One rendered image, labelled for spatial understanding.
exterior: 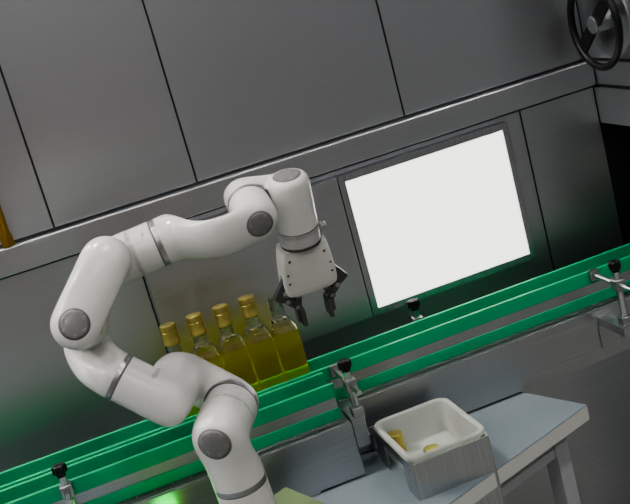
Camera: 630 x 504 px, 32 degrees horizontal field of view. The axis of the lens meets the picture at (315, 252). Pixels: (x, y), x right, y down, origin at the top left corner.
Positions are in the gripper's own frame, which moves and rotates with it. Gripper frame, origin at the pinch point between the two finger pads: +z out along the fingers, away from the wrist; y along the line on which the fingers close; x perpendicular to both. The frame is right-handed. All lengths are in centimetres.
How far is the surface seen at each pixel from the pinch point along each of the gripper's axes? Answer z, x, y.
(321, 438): 34.0, -5.9, 3.1
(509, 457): 41, 12, -30
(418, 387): 37.8, -14.8, -22.6
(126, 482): 29, -9, 43
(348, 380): 24.1, -8.0, -5.6
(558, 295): 31, -19, -61
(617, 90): -5, -37, -90
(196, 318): 9.7, -27.0, 18.8
